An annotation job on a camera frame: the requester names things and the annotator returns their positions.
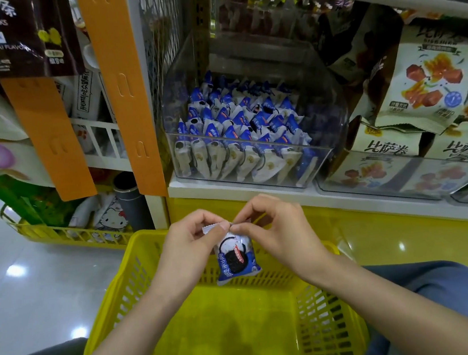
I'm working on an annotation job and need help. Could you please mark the person's left hand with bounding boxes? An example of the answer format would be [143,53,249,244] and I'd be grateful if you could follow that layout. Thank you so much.
[140,206,240,308]

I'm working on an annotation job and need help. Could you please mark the person's right hand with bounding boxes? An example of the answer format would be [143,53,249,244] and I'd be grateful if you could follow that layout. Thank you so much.
[225,185,343,296]

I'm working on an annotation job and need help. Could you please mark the blue white snack packet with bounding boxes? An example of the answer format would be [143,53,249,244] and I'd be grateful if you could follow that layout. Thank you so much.
[202,217,263,287]

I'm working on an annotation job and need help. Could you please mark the yellow plastic shopping basket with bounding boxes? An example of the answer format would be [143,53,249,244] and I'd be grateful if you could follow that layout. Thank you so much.
[68,203,372,355]

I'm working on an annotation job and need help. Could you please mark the pile of blue snack packets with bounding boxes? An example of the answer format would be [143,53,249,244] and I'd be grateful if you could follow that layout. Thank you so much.
[162,58,326,202]

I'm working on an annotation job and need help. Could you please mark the person's right forearm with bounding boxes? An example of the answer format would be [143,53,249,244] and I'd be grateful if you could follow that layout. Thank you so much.
[313,237,468,355]

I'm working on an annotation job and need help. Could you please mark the yellow floor basket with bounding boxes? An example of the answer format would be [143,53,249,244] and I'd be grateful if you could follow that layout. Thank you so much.
[0,187,136,262]

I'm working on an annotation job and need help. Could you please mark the store shelf with yellow base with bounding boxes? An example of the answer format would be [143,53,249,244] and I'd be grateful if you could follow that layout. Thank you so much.
[77,0,468,341]

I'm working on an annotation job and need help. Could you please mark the green snack bags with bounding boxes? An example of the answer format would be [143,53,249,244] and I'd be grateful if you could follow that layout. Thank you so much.
[0,165,78,233]

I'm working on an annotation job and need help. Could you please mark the dark grey cylinder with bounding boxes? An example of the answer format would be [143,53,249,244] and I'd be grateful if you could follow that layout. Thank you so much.
[111,169,154,234]

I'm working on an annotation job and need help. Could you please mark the white cartoon print packet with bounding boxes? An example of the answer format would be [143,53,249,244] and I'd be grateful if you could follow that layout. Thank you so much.
[69,192,130,236]

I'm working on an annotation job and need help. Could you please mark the clear plastic bin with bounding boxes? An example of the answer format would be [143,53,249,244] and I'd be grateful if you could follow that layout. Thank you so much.
[313,136,468,216]
[146,16,358,206]

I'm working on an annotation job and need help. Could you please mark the orange hanging strip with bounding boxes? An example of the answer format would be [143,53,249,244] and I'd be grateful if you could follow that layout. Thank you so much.
[0,69,99,209]

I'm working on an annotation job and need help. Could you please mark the white card packet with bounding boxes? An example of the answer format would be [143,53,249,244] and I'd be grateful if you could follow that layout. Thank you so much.
[66,68,107,124]

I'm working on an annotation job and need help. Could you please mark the row of fruit print bags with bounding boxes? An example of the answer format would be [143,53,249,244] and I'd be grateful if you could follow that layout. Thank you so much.
[302,15,468,228]

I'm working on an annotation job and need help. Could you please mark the row of small brown packets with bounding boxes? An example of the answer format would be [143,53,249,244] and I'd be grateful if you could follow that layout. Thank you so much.
[211,0,353,49]

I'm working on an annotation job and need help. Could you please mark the black potato stick bag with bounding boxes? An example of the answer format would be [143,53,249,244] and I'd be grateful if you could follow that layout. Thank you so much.
[0,0,84,84]

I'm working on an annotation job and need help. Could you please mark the white wire rack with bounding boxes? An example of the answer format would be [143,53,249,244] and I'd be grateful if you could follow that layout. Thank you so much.
[72,113,131,178]

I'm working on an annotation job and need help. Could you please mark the orange shelf post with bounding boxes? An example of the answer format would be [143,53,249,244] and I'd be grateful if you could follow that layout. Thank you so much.
[77,0,169,204]

